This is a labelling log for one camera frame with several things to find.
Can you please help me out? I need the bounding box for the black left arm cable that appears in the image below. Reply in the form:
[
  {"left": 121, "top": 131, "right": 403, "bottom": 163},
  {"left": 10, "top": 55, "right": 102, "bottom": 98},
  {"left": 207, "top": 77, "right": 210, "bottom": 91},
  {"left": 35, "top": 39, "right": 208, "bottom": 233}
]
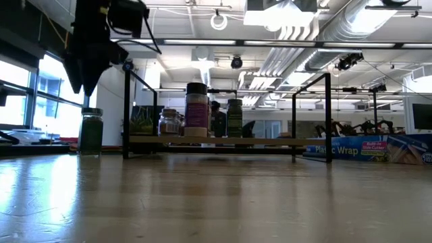
[{"left": 107, "top": 6, "right": 163, "bottom": 55}]

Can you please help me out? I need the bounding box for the blue plastic wrap box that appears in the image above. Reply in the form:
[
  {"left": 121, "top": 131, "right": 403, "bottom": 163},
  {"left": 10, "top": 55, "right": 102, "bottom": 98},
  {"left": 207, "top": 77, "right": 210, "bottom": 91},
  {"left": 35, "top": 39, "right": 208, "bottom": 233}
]
[{"left": 302, "top": 133, "right": 432, "bottom": 166}]

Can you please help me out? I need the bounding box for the black office chair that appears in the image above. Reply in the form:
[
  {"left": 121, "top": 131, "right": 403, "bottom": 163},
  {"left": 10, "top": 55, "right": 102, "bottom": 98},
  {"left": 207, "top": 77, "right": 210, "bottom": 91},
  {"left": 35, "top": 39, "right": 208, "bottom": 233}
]
[{"left": 241, "top": 120, "right": 257, "bottom": 149}]

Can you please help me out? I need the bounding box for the green-lid herb jar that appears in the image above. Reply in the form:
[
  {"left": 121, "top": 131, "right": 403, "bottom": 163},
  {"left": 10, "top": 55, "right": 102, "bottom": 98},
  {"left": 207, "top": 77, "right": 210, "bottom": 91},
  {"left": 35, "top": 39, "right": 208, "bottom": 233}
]
[
  {"left": 226, "top": 98, "right": 244, "bottom": 138},
  {"left": 78, "top": 107, "right": 105, "bottom": 157}
]

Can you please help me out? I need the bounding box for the silver round air duct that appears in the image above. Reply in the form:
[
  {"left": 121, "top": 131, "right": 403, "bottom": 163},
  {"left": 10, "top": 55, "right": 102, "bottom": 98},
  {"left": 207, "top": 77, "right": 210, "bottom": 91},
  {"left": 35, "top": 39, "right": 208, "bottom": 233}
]
[{"left": 303, "top": 0, "right": 399, "bottom": 74}]

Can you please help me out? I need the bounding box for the wooden shelf black frame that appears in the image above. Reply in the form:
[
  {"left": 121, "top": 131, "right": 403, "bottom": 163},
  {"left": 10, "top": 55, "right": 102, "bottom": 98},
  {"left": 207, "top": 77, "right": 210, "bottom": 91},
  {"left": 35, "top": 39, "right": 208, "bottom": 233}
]
[{"left": 121, "top": 69, "right": 333, "bottom": 164}]

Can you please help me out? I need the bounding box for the white cable coil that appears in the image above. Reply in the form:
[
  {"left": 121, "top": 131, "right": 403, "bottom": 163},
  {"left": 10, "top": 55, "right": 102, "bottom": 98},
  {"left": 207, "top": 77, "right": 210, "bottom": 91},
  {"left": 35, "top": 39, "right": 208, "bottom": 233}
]
[{"left": 209, "top": 9, "right": 229, "bottom": 32}]

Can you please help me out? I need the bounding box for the white ceiling air unit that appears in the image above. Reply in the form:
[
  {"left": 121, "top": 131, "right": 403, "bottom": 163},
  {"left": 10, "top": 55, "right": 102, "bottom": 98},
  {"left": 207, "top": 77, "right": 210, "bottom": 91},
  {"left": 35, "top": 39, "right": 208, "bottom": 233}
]
[{"left": 242, "top": 0, "right": 320, "bottom": 33}]

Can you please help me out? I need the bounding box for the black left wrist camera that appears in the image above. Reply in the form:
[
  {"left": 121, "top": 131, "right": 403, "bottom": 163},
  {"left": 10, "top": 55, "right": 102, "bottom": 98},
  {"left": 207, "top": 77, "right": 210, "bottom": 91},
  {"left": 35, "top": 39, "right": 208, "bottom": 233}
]
[{"left": 107, "top": 0, "right": 150, "bottom": 38}]

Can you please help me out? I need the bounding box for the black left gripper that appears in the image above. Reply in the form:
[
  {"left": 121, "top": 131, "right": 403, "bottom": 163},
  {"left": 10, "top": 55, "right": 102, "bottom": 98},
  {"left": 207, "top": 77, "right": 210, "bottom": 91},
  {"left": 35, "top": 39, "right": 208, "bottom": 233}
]
[{"left": 63, "top": 0, "right": 129, "bottom": 97}]

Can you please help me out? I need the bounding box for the LED light bar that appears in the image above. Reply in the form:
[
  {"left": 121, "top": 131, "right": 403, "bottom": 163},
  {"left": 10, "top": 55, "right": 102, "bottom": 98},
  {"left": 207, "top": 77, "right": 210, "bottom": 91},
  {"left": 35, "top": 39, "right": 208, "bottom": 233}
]
[{"left": 111, "top": 38, "right": 432, "bottom": 49}]

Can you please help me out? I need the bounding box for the ribbed flat ceiling duct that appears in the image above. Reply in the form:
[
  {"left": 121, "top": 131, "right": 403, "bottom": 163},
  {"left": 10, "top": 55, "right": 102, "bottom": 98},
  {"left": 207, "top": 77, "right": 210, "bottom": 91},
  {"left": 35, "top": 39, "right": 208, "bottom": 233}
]
[{"left": 238, "top": 18, "right": 320, "bottom": 109}]

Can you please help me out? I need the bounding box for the white ceiling duct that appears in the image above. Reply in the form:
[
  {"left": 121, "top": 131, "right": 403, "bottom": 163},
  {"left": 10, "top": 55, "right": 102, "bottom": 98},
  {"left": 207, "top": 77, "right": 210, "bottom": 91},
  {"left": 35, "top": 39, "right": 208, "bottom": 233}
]
[{"left": 191, "top": 47, "right": 217, "bottom": 89}]

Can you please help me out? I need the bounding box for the black flat monitor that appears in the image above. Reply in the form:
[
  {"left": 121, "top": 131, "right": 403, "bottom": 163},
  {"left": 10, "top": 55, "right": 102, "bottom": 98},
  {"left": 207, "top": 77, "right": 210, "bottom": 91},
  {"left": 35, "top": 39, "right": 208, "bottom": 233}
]
[{"left": 412, "top": 103, "right": 432, "bottom": 131}]

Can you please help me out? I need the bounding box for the person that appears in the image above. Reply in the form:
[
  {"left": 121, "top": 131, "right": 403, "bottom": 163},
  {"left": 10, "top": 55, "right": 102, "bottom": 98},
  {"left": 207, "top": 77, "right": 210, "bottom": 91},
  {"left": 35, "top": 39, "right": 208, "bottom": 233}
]
[{"left": 211, "top": 100, "right": 228, "bottom": 138}]

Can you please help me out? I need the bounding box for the small potted green plant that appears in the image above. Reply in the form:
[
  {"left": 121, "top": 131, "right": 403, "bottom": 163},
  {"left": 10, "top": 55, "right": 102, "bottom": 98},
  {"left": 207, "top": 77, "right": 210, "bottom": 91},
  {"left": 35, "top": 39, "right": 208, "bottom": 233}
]
[{"left": 130, "top": 109, "right": 159, "bottom": 155}]

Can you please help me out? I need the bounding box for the black-lid purple-label spice jar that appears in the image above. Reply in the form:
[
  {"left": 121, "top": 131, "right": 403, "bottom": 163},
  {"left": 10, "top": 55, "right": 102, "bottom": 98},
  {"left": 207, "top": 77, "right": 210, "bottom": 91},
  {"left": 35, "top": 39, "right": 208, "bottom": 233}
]
[{"left": 184, "top": 82, "right": 210, "bottom": 138}]

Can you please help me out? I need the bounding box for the black aluminium table frame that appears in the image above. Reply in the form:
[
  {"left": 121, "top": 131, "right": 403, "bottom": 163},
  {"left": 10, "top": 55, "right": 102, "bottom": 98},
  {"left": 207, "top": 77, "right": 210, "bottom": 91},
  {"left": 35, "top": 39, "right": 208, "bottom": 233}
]
[{"left": 0, "top": 143, "right": 304, "bottom": 159}]

